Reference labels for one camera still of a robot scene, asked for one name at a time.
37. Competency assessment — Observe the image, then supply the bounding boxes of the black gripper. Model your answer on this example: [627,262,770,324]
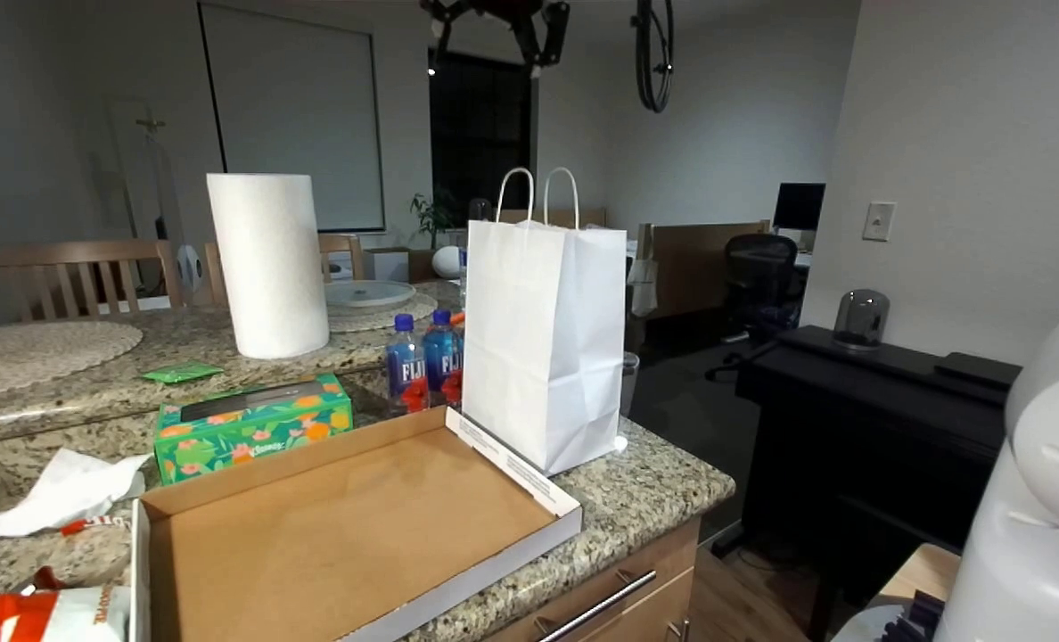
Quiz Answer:
[418,0,569,69]

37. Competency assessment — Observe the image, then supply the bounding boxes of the white paper bag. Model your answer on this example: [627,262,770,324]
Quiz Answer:
[461,169,627,476]

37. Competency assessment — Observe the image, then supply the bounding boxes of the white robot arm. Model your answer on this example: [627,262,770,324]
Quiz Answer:
[807,0,1059,642]

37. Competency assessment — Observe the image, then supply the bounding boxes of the computer monitor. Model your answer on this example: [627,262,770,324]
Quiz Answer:
[774,181,823,232]

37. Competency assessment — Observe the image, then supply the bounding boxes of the glass plate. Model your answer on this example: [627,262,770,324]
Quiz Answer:
[324,280,418,310]

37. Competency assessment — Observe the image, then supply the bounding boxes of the water bottle middle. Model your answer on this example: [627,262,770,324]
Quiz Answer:
[425,310,463,408]

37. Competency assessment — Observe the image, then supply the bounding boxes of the water bottle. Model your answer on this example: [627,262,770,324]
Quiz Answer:
[425,310,463,408]
[385,314,427,412]

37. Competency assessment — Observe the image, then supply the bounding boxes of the white paper towel roll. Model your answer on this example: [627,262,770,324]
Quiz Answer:
[205,174,328,360]

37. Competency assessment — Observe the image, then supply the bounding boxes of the black office chair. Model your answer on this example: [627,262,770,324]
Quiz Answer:
[707,232,798,381]

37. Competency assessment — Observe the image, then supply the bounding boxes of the water bottle left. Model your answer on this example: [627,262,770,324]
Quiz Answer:
[385,314,427,412]

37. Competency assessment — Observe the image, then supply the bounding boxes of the green sponge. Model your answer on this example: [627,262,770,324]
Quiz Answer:
[141,364,217,386]

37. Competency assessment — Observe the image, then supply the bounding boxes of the green tissue box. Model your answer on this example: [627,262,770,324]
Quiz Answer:
[152,376,356,484]

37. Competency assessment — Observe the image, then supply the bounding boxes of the wooden chair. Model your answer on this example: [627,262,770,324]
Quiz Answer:
[0,238,183,320]

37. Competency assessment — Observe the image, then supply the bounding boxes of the cardboard tray box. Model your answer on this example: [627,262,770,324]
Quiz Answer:
[128,408,581,642]

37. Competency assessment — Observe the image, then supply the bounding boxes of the round woven placemat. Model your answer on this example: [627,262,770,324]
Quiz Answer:
[0,320,141,393]

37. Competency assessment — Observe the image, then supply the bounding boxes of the crumpled white napkin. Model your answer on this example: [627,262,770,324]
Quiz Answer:
[0,448,149,540]

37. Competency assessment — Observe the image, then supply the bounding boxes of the orange white wrapper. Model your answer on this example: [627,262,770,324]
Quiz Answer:
[0,577,128,642]

